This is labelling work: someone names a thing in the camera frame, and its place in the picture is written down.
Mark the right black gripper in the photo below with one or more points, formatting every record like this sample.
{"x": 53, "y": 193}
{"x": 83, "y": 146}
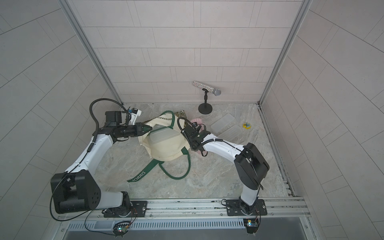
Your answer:
{"x": 191, "y": 143}

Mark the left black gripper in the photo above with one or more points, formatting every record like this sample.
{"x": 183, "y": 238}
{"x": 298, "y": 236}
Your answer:
{"x": 138, "y": 129}

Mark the pink translucent pencil case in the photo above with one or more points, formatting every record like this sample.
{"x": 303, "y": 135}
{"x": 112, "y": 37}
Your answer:
{"x": 197, "y": 121}

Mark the cream canvas tote bag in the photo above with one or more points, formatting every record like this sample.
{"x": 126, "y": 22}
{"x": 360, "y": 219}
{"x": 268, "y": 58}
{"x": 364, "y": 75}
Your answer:
{"x": 165, "y": 151}

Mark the clear translucent pencil case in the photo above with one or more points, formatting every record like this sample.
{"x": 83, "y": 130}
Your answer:
{"x": 220, "y": 124}

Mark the ribbed clear pencil case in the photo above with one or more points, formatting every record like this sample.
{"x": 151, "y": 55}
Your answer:
{"x": 231, "y": 134}

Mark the clear rounded pencil case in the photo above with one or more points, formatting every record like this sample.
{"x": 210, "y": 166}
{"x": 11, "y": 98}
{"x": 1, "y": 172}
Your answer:
{"x": 162, "y": 134}

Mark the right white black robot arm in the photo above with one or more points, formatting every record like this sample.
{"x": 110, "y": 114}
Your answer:
{"x": 251, "y": 166}

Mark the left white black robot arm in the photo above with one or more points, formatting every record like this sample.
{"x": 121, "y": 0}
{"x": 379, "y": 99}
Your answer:
{"x": 76, "y": 190}

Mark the black microphone stand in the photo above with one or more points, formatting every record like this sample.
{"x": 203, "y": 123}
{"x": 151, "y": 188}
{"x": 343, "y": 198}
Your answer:
{"x": 205, "y": 108}

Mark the silver glitter microphone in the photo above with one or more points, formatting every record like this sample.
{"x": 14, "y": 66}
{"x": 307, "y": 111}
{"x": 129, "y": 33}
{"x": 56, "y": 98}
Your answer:
{"x": 202, "y": 86}

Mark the small yellow toy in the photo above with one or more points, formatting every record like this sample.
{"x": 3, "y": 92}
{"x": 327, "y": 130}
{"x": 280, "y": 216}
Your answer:
{"x": 247, "y": 126}

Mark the left green circuit board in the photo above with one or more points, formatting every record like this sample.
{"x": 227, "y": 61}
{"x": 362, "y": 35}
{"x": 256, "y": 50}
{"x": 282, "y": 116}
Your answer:
{"x": 121, "y": 228}

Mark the green circuit board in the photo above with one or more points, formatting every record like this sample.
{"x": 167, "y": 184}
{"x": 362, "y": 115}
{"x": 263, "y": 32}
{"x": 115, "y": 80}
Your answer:
{"x": 121, "y": 228}
{"x": 251, "y": 225}

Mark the right green circuit board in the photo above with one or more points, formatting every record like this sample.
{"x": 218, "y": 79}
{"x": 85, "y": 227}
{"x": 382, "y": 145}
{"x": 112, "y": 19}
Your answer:
{"x": 251, "y": 225}

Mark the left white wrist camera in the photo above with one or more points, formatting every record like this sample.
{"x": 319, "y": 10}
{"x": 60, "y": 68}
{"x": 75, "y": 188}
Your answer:
{"x": 134, "y": 113}

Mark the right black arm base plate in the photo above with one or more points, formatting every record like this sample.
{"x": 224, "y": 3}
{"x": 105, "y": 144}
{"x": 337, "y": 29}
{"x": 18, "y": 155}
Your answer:
{"x": 239, "y": 208}

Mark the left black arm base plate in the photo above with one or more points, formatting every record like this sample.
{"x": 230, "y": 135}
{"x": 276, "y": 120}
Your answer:
{"x": 135, "y": 209}

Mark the aluminium mounting rail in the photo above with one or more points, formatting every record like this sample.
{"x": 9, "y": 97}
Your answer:
{"x": 159, "y": 209}

